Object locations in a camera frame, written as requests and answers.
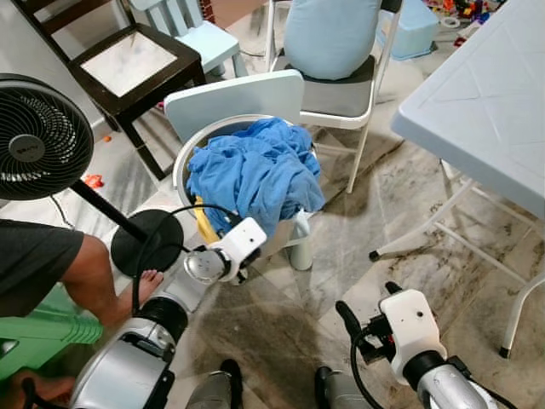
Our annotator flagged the yellow garment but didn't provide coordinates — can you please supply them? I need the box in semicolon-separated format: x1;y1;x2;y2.
194;198;221;248

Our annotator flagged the white round laundry basket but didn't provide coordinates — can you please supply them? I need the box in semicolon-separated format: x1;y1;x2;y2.
173;113;316;256

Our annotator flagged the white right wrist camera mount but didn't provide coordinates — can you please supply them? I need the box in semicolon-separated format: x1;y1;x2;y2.
379;290;448;363

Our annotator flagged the dark wooden chair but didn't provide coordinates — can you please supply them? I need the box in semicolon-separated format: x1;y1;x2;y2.
13;0;207;180

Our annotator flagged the green plastic stool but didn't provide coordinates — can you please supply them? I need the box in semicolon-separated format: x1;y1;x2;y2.
0;285;105;380

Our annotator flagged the person in dark shorts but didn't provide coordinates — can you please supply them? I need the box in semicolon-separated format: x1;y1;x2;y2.
0;217;164;409

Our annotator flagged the white grey folding chair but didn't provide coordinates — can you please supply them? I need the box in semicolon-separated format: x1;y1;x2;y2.
264;0;403;193

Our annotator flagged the light blue plastic stool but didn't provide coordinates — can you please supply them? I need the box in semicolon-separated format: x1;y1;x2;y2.
387;0;439;60

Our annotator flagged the white plastic kids chair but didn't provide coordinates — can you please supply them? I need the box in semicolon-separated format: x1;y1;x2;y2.
163;70;314;272

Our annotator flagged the light blue folding table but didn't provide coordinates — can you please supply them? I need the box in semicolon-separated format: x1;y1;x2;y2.
369;0;545;359

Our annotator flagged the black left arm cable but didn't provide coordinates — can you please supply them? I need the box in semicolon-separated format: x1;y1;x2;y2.
130;204;248;325

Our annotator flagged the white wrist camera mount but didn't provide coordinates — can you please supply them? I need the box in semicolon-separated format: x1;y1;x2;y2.
379;290;448;363
210;217;267;272

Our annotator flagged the blue garment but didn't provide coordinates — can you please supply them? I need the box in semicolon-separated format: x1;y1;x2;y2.
186;117;326;238

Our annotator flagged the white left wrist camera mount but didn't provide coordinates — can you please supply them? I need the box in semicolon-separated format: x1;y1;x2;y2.
210;217;267;272

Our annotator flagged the light blue cushion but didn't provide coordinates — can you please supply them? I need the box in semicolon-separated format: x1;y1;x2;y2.
283;0;384;82

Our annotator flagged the light blue kids chair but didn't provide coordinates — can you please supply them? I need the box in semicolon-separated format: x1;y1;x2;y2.
128;0;248;79

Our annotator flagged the black standing fan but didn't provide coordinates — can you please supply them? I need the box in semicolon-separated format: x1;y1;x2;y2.
0;72;184;278

